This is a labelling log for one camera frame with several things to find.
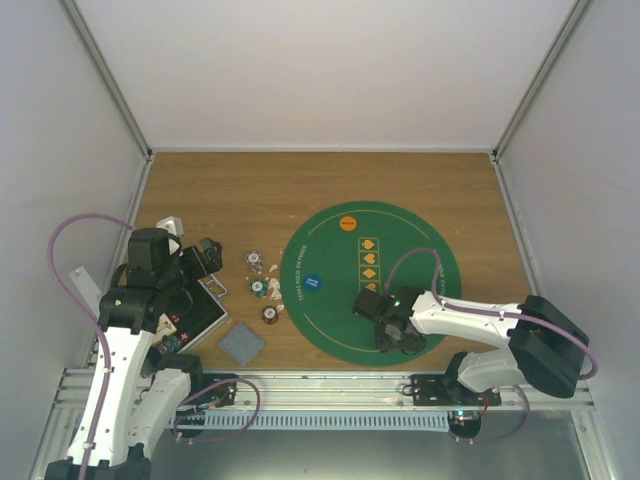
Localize blue small blind button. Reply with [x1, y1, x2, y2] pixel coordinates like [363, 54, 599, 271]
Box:
[303, 273, 322, 291]

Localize teal green 50 chip stack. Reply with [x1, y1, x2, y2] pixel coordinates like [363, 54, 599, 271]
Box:
[250, 278, 269, 298]

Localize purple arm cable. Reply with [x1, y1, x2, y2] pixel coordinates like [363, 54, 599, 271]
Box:
[383, 248, 600, 379]
[47, 213, 134, 480]

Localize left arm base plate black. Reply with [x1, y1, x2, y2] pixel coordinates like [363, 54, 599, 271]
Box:
[185, 373, 237, 410]

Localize red black chip stack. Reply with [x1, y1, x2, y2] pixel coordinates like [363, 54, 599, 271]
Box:
[262, 306, 279, 325]

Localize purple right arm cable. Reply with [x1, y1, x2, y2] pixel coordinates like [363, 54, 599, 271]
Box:
[383, 248, 600, 379]

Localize grey ribbed card tray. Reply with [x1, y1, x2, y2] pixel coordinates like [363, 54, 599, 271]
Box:
[218, 322, 264, 366]

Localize grey slotted cable duct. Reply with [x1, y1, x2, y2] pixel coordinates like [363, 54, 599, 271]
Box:
[178, 410, 449, 433]

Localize black aluminium poker case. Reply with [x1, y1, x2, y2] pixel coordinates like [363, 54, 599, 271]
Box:
[149, 274, 229, 357]

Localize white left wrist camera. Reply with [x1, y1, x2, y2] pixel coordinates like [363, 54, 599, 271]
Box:
[156, 216, 184, 254]

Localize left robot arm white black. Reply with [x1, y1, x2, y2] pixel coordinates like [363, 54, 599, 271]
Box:
[45, 228, 223, 479]

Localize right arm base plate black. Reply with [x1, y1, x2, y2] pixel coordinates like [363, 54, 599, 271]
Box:
[400, 374, 502, 407]

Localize orange big blind button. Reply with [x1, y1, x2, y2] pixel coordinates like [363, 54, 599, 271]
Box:
[339, 215, 357, 232]

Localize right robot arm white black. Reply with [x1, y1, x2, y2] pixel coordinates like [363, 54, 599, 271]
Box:
[352, 287, 589, 405]

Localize green round poker mat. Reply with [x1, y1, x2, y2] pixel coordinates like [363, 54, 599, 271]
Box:
[280, 201, 462, 368]

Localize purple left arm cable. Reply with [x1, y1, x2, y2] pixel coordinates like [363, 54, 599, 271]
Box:
[47, 213, 134, 480]

